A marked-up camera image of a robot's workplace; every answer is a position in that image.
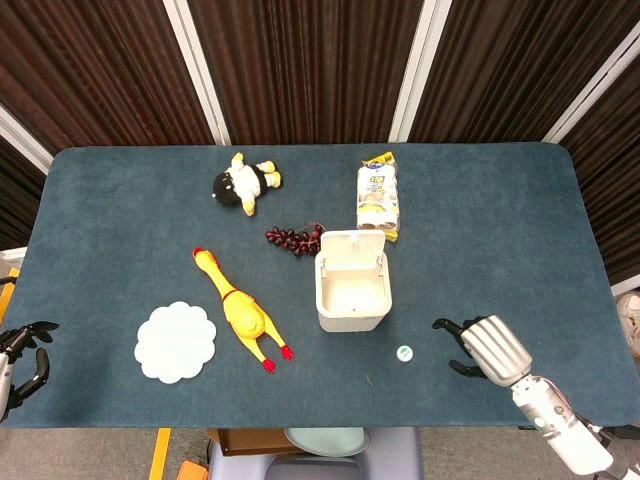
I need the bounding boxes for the silver and black right robot hand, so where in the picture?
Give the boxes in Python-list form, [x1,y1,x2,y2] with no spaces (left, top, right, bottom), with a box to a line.
[432,314,534,387]

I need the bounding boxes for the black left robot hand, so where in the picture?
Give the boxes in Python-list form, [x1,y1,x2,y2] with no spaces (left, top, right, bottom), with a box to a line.
[0,321,60,424]

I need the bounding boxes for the white plastic open-lid box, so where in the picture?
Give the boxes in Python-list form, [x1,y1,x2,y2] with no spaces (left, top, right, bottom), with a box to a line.
[314,229,393,334]

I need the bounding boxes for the grey-blue plastic stool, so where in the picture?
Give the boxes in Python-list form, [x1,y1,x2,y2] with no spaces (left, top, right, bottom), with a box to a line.
[207,427,426,480]

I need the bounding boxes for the blue felt table cover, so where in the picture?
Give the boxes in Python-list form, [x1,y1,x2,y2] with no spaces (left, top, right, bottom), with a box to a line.
[0,142,640,430]

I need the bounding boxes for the white flower-shaped plate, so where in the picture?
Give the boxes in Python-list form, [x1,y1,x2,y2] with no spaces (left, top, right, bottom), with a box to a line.
[133,300,218,385]

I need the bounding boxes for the pale teal plate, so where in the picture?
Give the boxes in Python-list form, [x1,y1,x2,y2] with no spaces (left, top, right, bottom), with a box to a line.
[283,427,370,457]

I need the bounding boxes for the yellow and white packaged goods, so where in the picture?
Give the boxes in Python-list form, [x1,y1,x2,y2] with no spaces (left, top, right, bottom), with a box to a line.
[355,153,403,245]

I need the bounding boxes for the orange object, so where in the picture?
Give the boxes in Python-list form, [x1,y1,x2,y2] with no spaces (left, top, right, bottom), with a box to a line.
[175,459,209,480]

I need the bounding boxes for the dark red grape bunch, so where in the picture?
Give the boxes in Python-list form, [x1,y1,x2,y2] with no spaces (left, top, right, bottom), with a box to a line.
[264,222,325,259]

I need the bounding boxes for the yellow rubber chicken toy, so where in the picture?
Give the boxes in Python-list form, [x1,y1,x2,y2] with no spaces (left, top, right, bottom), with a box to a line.
[192,246,296,374]

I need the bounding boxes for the brown cardboard box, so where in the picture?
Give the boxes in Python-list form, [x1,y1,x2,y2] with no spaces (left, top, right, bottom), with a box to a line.
[207,428,306,457]

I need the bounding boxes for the black and white plush doll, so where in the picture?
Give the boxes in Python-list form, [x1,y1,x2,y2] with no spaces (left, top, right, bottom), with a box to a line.
[211,152,283,218]

